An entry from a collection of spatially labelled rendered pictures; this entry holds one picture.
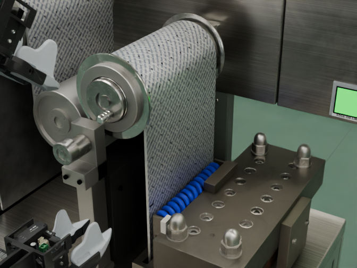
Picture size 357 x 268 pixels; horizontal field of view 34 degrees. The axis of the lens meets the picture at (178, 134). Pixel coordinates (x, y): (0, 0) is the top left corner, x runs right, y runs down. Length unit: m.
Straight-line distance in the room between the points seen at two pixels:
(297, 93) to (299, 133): 2.39
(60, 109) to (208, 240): 0.34
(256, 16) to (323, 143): 2.37
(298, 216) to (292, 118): 2.66
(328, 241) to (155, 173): 0.41
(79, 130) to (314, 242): 0.53
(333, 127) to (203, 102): 2.60
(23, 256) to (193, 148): 0.44
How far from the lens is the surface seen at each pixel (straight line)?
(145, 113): 0.92
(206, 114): 1.12
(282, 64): 1.14
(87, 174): 0.97
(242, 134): 3.47
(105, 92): 0.92
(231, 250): 0.94
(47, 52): 0.75
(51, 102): 1.05
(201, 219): 1.03
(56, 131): 1.06
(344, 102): 1.12
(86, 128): 0.96
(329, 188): 3.06
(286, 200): 1.09
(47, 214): 1.29
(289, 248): 1.07
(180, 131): 1.04
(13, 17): 0.69
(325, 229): 1.25
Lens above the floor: 1.64
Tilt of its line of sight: 28 degrees down
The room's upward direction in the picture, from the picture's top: straight up
